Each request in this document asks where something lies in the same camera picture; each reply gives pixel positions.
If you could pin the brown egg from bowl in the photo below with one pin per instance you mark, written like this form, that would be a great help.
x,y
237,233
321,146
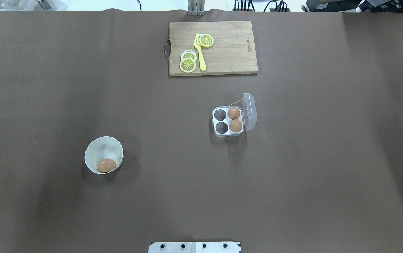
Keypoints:
x,y
106,165

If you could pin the clear plastic egg box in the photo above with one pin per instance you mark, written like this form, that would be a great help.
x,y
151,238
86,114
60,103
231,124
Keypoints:
x,y
248,116

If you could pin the brown egg in box near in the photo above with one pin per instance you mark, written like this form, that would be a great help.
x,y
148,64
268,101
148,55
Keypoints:
x,y
235,126

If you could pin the brown egg in box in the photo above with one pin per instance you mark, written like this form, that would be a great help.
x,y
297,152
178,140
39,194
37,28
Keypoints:
x,y
235,126
234,113

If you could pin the brown egg in box far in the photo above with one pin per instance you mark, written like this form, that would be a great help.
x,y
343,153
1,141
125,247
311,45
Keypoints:
x,y
234,113

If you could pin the yellow plastic knife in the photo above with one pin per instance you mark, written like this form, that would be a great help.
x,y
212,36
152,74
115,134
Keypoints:
x,y
202,63

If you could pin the lemon slice lower left pair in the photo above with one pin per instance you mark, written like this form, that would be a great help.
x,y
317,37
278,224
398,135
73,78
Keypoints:
x,y
187,65

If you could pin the lemon slice pair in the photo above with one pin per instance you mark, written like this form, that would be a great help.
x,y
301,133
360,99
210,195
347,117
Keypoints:
x,y
188,54
187,65

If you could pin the lemon slice upper left pair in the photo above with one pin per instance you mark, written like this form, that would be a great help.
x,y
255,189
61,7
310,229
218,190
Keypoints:
x,y
188,54

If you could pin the wooden cutting board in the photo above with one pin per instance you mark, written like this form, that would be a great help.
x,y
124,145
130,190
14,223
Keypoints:
x,y
233,51

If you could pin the lemon slice top right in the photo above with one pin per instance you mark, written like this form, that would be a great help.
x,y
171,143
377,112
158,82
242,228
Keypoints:
x,y
205,40

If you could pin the lemon slice under top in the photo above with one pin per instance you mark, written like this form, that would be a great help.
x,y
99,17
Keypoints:
x,y
197,41

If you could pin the white bowl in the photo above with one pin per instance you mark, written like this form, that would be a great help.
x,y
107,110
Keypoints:
x,y
102,148

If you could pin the aluminium frame post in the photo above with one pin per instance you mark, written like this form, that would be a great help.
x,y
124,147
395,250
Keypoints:
x,y
196,8

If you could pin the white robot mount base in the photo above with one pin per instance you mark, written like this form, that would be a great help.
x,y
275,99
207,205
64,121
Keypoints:
x,y
195,247

